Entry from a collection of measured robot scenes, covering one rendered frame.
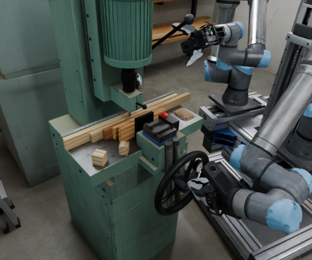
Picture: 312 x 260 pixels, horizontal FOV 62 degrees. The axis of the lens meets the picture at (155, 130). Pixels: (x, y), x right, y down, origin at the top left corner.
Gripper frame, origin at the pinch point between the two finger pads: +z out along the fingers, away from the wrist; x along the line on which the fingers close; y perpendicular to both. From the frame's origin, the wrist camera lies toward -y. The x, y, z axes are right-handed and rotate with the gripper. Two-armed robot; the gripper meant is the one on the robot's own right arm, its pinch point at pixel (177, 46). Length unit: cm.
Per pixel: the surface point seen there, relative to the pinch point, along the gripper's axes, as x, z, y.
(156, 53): -48, -202, -253
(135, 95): 11.1, 12.6, -17.8
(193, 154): 38.1, 9.5, -0.2
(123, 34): -8.1, 18.3, -2.8
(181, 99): 19.9, -19.7, -28.9
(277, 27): -19, -320, -123
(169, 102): 19.3, -11.0, -28.4
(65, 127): 13, 30, -62
